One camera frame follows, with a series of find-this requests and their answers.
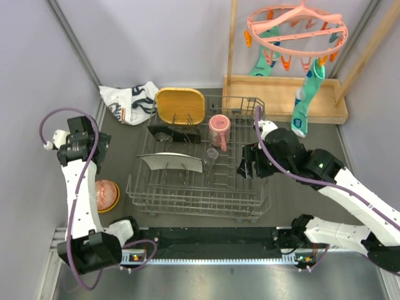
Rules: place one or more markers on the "white printed cloth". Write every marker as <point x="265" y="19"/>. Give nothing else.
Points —
<point x="131" y="106"/>

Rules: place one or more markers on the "pink round clothes hanger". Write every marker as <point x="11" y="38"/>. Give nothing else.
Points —
<point x="306" y="33"/>

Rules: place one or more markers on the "red patterned bowl yellow rim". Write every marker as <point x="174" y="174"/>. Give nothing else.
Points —
<point x="107" y="195"/>

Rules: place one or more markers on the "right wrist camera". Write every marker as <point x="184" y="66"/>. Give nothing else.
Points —
<point x="265" y="127"/>

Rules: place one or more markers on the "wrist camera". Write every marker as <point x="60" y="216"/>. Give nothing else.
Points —
<point x="265" y="127"/>
<point x="54" y="139"/>

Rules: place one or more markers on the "teal patterned sock front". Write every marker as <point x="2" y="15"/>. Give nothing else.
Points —
<point x="304" y="96"/>

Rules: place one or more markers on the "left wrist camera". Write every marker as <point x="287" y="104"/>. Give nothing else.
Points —
<point x="54" y="139"/>

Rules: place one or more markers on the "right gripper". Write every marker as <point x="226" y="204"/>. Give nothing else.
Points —
<point x="251" y="153"/>

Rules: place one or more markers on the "pink ceramic mug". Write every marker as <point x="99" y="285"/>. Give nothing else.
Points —
<point x="219" y="131"/>

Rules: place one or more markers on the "teal patterned sock back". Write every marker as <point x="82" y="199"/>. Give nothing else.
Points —
<point x="263" y="67"/>

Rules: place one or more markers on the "grey wire dish rack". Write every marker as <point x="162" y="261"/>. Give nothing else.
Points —
<point x="179" y="171"/>

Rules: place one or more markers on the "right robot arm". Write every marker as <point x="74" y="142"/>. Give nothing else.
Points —
<point x="377" y="238"/>

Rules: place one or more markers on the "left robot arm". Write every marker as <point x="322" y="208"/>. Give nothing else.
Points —
<point x="88" y="246"/>

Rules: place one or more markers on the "black floral square plate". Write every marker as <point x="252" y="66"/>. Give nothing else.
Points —
<point x="175" y="134"/>

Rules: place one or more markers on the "clear glass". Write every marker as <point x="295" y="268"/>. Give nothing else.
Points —
<point x="209" y="158"/>

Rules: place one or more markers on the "yellow woven-pattern plate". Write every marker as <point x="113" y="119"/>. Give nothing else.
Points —
<point x="181" y="106"/>

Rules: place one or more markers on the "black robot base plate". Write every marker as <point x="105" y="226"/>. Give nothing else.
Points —
<point x="220" y="242"/>

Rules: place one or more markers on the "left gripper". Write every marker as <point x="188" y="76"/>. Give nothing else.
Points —
<point x="103" y="144"/>

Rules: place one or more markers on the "wooden tray frame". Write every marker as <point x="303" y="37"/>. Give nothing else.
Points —
<point x="275" y="93"/>

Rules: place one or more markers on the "teal patterned sock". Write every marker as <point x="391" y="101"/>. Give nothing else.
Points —
<point x="263" y="67"/>
<point x="304" y="96"/>

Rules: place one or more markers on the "white square plate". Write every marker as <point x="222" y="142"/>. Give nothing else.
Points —
<point x="172" y="160"/>

